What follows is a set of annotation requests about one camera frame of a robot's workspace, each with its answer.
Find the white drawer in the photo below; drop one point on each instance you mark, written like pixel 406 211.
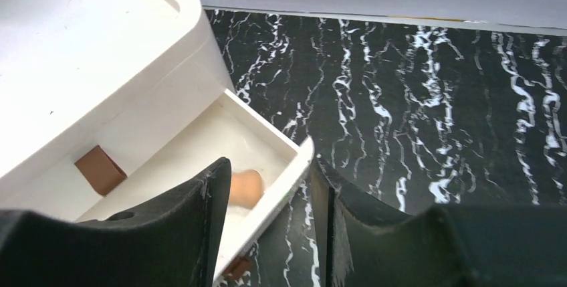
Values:
pixel 227 128

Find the beige makeup sponge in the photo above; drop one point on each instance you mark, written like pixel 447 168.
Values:
pixel 246 189

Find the white drawer organizer box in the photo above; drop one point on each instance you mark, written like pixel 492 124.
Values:
pixel 122 75

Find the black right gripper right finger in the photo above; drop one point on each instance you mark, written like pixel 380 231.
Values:
pixel 364 242

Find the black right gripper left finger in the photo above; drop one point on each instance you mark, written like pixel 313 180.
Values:
pixel 172 239

